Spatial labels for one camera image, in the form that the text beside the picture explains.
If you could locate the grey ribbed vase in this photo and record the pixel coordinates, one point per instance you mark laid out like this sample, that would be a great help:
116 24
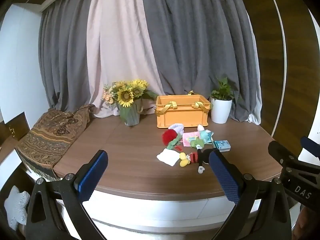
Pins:
131 117

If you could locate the teal packet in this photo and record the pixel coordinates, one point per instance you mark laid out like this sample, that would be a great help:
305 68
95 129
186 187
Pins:
207 135

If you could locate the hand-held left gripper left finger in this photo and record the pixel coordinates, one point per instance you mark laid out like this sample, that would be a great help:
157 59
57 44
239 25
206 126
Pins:
92 175

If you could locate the orange plastic crate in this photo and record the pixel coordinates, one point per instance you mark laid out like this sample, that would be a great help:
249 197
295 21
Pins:
182 117

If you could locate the blue tissue pack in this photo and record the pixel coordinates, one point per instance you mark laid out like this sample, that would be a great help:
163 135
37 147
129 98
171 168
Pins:
221 145

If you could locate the red plush flower green stem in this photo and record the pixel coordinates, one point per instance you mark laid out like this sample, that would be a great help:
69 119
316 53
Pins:
168 137

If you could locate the sunflower bouquet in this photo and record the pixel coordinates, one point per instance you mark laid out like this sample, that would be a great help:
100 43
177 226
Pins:
126 96

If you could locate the grey star pillow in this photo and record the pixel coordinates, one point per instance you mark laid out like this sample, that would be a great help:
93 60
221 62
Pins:
16 205

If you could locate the black red mouse plush doll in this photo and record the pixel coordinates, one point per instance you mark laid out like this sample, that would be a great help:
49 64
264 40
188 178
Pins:
195 157

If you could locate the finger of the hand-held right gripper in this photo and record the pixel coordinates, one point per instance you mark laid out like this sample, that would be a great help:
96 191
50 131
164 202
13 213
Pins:
280 153
311 145

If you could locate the white folded cloth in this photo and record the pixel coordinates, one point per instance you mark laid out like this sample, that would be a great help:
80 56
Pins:
168 157

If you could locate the white fluffy scrunchie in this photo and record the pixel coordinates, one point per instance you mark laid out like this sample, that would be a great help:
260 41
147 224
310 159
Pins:
178 128

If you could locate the pink egg toy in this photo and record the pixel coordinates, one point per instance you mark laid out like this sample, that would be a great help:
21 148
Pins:
200 127

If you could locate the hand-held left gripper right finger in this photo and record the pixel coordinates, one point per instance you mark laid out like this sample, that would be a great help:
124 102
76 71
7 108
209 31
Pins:
225 177

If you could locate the green plush toy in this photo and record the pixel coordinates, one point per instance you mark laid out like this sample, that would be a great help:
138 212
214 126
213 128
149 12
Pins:
197 143

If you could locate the brown patterned cloth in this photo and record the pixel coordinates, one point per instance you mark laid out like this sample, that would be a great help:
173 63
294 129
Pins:
50 135

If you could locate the grey curtain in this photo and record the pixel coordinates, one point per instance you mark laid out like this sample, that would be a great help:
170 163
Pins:
62 55
200 42

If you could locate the pale pink curtain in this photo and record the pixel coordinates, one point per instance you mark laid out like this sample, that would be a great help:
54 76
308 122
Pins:
120 55

